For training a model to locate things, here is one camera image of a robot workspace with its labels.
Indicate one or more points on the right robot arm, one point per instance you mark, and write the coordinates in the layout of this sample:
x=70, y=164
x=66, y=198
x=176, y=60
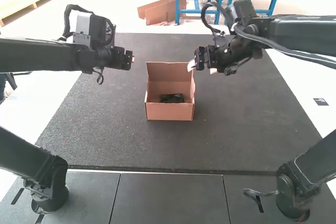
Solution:
x=302, y=30

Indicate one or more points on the wooden pallet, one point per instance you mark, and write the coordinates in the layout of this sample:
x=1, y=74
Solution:
x=23, y=3

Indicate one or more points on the dark base panel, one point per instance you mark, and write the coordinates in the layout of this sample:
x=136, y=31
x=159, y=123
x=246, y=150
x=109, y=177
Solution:
x=244, y=213
x=89, y=197
x=168, y=200

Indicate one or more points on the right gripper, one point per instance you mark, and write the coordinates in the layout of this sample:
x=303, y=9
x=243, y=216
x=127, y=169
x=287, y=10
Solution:
x=218, y=56

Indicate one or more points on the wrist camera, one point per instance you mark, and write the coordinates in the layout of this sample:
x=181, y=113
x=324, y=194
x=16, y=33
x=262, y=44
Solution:
x=84, y=23
x=240, y=11

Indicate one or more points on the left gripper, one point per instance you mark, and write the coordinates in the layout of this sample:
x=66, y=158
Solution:
x=120, y=58

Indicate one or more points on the black square fan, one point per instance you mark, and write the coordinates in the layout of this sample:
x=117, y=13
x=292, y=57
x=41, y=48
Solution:
x=172, y=98

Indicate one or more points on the black mat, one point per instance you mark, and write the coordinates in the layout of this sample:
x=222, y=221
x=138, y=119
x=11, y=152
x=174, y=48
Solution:
x=105, y=129

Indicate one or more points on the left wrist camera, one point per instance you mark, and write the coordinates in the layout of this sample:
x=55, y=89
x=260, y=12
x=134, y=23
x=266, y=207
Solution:
x=84, y=23

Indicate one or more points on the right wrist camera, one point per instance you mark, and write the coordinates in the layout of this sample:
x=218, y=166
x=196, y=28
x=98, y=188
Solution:
x=240, y=11

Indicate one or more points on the black card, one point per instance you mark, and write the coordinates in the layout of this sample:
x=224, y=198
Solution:
x=321, y=102

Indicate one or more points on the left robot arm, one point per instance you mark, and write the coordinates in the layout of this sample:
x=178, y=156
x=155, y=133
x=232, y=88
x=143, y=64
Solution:
x=39, y=53

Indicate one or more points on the brown cardboard sheets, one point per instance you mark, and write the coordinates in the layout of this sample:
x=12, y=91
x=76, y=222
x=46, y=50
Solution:
x=162, y=9

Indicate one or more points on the cardboard box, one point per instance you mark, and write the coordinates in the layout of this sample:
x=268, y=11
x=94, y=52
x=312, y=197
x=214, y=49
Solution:
x=168, y=110

